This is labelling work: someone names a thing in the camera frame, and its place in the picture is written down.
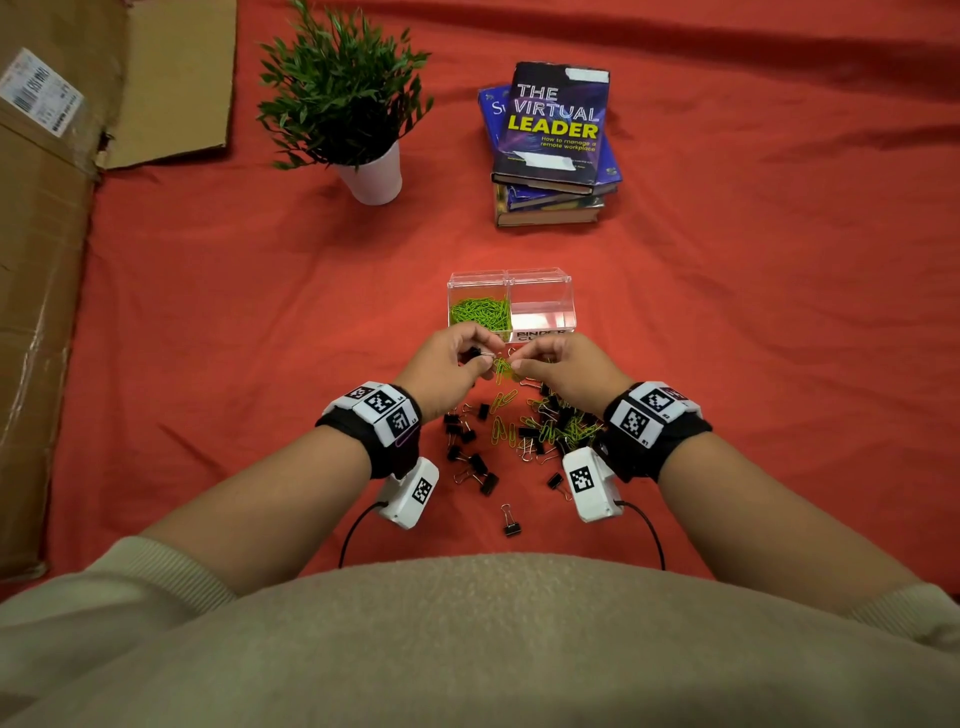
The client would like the green plant in white pot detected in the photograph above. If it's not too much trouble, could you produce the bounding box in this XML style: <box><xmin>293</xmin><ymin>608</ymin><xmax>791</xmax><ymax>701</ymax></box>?
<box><xmin>257</xmin><ymin>0</ymin><xmax>436</xmax><ymax>208</ymax></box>

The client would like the person's left hand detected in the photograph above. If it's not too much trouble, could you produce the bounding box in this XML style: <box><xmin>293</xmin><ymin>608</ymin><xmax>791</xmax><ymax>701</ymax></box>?
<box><xmin>393</xmin><ymin>322</ymin><xmax>508</xmax><ymax>425</ymax></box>

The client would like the person's left forearm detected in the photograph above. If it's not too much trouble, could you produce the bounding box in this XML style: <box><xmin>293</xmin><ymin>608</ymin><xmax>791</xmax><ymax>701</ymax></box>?
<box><xmin>142</xmin><ymin>425</ymin><xmax>373</xmax><ymax>598</ymax></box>

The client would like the clear two-compartment plastic box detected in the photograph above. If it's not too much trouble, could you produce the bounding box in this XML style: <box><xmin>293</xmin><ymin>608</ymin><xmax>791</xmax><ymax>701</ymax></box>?
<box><xmin>446</xmin><ymin>268</ymin><xmax>578</xmax><ymax>346</ymax></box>

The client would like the person's right forearm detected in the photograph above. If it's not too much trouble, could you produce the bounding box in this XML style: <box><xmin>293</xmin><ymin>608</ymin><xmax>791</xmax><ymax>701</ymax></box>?
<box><xmin>658</xmin><ymin>431</ymin><xmax>921</xmax><ymax>618</ymax></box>

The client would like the brown cardboard box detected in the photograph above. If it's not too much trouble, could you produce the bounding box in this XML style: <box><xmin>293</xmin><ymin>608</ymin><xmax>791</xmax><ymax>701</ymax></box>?
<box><xmin>0</xmin><ymin>0</ymin><xmax>239</xmax><ymax>583</ymax></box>

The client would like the beige sweater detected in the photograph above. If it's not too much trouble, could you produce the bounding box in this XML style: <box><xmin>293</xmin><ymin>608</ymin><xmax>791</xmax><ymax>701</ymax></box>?
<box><xmin>0</xmin><ymin>536</ymin><xmax>960</xmax><ymax>728</ymax></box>

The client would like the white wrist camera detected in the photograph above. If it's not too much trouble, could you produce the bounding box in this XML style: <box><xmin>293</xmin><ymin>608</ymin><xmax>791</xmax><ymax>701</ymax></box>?
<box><xmin>562</xmin><ymin>446</ymin><xmax>626</xmax><ymax>525</ymax></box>
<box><xmin>374</xmin><ymin>455</ymin><xmax>442</xmax><ymax>532</ymax></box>

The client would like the person's right hand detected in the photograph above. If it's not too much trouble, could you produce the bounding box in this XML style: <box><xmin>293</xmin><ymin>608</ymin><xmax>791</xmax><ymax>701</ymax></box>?
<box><xmin>509</xmin><ymin>332</ymin><xmax>636</xmax><ymax>420</ymax></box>

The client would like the black cable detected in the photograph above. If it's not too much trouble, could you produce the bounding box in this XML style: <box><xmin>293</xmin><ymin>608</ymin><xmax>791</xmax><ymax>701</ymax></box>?
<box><xmin>337</xmin><ymin>500</ymin><xmax>388</xmax><ymax>571</ymax></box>
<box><xmin>614</xmin><ymin>498</ymin><xmax>668</xmax><ymax>572</ymax></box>

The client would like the pile of black binder clips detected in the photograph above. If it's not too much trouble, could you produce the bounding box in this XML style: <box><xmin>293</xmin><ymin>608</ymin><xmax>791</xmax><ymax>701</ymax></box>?
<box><xmin>442</xmin><ymin>382</ymin><xmax>606</xmax><ymax>540</ymax></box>

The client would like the white shipping label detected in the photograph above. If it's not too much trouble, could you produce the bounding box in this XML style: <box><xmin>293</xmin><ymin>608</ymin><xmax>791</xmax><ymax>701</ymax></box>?
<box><xmin>0</xmin><ymin>47</ymin><xmax>86</xmax><ymax>139</ymax></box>

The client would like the red cloth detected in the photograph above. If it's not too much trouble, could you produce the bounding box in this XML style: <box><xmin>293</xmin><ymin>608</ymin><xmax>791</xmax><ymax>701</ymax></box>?
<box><xmin>0</xmin><ymin>0</ymin><xmax>960</xmax><ymax>601</ymax></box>

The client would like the blue book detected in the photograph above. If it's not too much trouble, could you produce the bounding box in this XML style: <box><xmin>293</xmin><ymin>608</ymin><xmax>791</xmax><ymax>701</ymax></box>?
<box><xmin>477</xmin><ymin>84</ymin><xmax>625</xmax><ymax>212</ymax></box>

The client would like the dark purple book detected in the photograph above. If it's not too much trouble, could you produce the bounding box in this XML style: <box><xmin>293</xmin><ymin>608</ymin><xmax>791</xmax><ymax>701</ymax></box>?
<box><xmin>491</xmin><ymin>61</ymin><xmax>612</xmax><ymax>197</ymax></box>

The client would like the brown book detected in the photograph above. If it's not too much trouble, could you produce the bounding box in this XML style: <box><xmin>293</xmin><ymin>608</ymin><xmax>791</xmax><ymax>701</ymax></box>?
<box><xmin>493</xmin><ymin>183</ymin><xmax>607</xmax><ymax>229</ymax></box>

